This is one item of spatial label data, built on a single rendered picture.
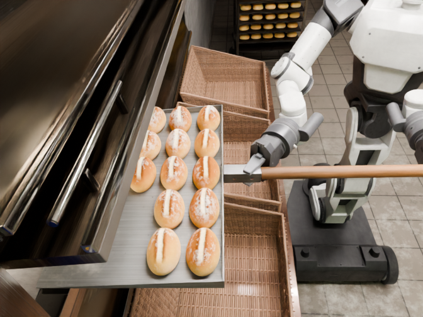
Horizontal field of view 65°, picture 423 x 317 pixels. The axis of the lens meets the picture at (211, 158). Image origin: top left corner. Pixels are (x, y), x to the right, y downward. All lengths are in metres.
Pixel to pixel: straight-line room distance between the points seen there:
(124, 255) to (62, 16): 0.48
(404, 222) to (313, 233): 0.67
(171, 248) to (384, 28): 0.89
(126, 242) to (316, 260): 1.29
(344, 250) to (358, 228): 0.19
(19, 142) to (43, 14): 0.26
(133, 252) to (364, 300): 1.55
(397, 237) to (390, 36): 1.45
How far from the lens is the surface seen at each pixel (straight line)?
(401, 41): 1.19
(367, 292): 2.10
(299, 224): 2.02
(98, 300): 0.90
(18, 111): 0.57
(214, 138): 0.86
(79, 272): 0.74
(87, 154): 0.53
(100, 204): 0.49
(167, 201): 0.72
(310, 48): 1.21
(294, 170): 0.81
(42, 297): 0.76
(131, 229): 0.76
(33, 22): 0.67
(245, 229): 1.42
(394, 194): 2.59
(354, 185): 1.62
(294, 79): 1.16
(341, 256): 1.94
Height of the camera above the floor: 1.80
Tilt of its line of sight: 44 degrees down
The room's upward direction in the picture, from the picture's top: 4 degrees counter-clockwise
